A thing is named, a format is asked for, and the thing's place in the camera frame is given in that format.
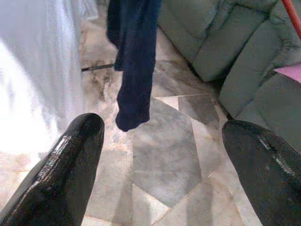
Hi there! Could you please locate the green leather sofa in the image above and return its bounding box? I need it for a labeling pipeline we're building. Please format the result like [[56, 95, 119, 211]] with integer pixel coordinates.
[[156, 0, 301, 153]]

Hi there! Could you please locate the white sleeveless top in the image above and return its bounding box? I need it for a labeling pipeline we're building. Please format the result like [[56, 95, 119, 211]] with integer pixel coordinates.
[[0, 0, 87, 153]]

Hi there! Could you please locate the navy blue long garment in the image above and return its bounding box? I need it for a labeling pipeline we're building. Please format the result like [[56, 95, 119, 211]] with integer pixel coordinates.
[[106, 0, 163, 132]]

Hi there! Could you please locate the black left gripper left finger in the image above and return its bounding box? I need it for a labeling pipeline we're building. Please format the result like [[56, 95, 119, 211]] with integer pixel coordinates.
[[0, 113, 105, 226]]

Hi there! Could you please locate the pink fabric mat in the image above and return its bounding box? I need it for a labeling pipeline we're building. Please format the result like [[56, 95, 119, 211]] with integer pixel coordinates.
[[274, 65, 301, 83]]

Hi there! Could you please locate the pink red clothes hanger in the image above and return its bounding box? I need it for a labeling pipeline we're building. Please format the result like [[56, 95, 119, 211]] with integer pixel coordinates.
[[281, 0, 301, 40]]

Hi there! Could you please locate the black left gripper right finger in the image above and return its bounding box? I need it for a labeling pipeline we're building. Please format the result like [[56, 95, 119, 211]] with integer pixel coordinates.
[[222, 120, 301, 226]]

